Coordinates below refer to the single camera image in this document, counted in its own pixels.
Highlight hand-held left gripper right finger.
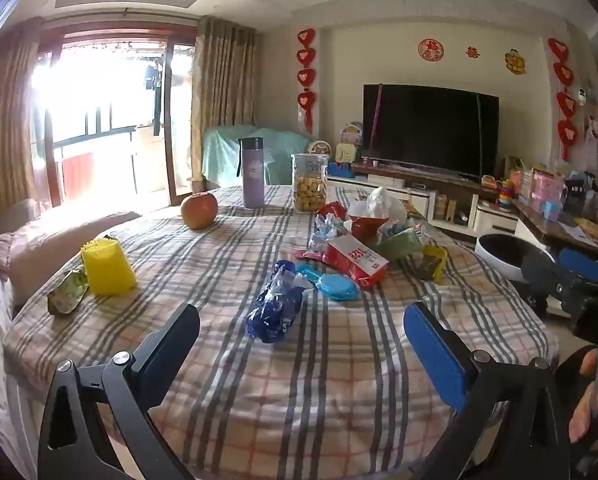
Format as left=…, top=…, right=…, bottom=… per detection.
left=403, top=302, right=572, bottom=480

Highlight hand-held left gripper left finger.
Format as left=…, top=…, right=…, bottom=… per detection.
left=38, top=303, right=201, bottom=480

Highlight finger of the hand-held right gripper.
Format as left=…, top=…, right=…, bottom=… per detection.
left=520, top=251, right=580, bottom=318
left=558, top=246, right=598, bottom=295

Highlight white round waste bin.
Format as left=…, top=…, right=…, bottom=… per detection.
left=475, top=233, right=554, bottom=283

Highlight yellow snack wrapper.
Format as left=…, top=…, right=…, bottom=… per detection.
left=418, top=245, right=449, bottom=282

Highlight blue plastic bag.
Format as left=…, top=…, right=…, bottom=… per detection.
left=245, top=260, right=305, bottom=344

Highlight green snack bag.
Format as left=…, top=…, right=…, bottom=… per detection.
left=379, top=227, right=425, bottom=262

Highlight blue plastic lid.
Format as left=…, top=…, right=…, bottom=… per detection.
left=295, top=263, right=361, bottom=305

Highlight red white carton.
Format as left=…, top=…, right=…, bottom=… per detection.
left=324, top=235, right=391, bottom=291

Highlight white red printed plastic bag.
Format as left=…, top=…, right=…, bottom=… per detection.
left=347, top=186, right=410, bottom=243

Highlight pink wrapper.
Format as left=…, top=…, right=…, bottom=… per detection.
left=291, top=248, right=330, bottom=264

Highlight white blue wrapper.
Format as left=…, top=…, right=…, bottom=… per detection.
left=308, top=212, right=353, bottom=256

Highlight person's right hand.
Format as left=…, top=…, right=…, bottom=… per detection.
left=569, top=349, right=598, bottom=443

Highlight black bin liner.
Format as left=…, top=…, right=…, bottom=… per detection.
left=523, top=287, right=550, bottom=317

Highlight patterned round plate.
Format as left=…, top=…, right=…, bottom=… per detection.
left=574, top=217, right=598, bottom=241

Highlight cluttered brown side table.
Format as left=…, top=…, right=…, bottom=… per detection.
left=511, top=195, right=598, bottom=261

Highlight black mesh basket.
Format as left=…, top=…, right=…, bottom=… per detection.
left=564, top=177, right=587, bottom=213

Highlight pink toy box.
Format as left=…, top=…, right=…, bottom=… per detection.
left=531, top=169, right=566, bottom=213

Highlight yellow plastic cup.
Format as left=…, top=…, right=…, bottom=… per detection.
left=80, top=240, right=138, bottom=296

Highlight green snack wrapper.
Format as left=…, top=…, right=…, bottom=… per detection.
left=47, top=267, right=89, bottom=316

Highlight white brown television cabinet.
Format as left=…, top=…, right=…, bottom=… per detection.
left=326, top=162, right=522, bottom=241

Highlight hanging pink doll clothes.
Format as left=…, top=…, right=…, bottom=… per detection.
left=584, top=110, right=598, bottom=156

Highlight red apple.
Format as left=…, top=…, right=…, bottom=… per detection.
left=181, top=192, right=219, bottom=230

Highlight red heart hanging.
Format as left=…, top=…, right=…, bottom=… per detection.
left=296, top=28, right=316, bottom=133
left=547, top=37, right=580, bottom=161

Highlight red snack packet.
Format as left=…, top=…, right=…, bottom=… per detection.
left=317, top=201, right=350, bottom=221

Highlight purple water bottle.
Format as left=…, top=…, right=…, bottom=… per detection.
left=236, top=136, right=266, bottom=209

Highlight black television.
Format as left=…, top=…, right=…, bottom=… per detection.
left=362, top=84, right=500, bottom=180

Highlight clear cookie jar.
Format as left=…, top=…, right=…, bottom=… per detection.
left=291, top=153, right=330, bottom=212

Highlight teal covered armchair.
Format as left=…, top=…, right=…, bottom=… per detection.
left=201, top=125, right=314, bottom=186

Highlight balcony sliding door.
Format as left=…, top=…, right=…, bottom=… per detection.
left=34, top=27, right=197, bottom=208

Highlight toy house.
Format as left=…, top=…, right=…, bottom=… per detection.
left=340, top=121, right=364, bottom=161

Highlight pink stick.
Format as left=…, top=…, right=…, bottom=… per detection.
left=370, top=85, right=383, bottom=142

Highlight brown curtain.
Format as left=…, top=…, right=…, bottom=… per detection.
left=189, top=16, right=257, bottom=181
left=0, top=17, right=45, bottom=216

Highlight ceiling air vent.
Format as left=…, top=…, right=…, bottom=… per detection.
left=54, top=0, right=202, bottom=10

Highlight rainbow ring stacker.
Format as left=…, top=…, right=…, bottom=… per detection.
left=495, top=178, right=514, bottom=211

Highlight cartoon wall sticker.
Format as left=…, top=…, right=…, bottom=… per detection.
left=504, top=48, right=526, bottom=76

